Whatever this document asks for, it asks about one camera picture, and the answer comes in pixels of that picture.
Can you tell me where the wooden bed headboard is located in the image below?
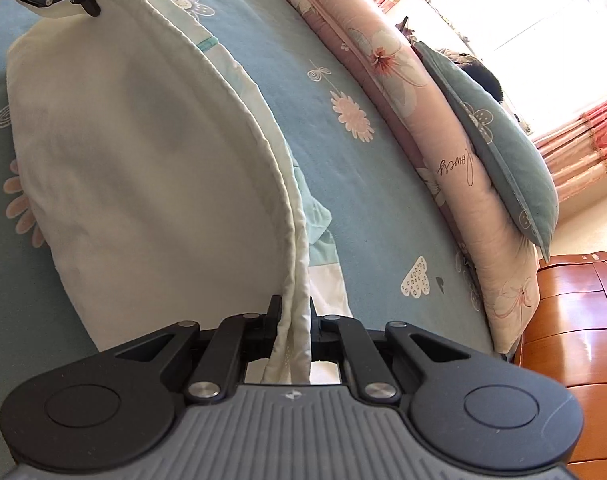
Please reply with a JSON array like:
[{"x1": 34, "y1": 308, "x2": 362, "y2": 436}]
[{"x1": 513, "y1": 251, "x2": 607, "y2": 466}]

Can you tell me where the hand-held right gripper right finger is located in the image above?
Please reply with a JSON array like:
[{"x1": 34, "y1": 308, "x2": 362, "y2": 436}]
[{"x1": 308, "y1": 297, "x2": 471, "y2": 401}]

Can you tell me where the pink floral quilt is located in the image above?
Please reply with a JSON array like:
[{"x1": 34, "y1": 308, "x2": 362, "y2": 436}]
[{"x1": 243, "y1": 0, "x2": 541, "y2": 356}]

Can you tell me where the teal floral pillow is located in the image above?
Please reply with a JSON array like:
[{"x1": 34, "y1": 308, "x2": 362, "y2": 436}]
[{"x1": 411, "y1": 40, "x2": 559, "y2": 263}]

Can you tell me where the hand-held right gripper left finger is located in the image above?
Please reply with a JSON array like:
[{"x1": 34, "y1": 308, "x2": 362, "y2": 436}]
[{"x1": 116, "y1": 294, "x2": 284, "y2": 403}]

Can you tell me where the white and green hooded jacket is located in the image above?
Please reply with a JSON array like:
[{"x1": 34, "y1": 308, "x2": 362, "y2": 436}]
[{"x1": 6, "y1": 0, "x2": 351, "y2": 386}]

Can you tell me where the red patterned curtain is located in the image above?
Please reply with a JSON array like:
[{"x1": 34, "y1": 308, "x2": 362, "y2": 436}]
[{"x1": 531, "y1": 92, "x2": 607, "y2": 206}]

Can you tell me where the bright window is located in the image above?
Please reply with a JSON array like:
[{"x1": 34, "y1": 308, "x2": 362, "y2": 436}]
[{"x1": 418, "y1": 0, "x2": 607, "y2": 136}]

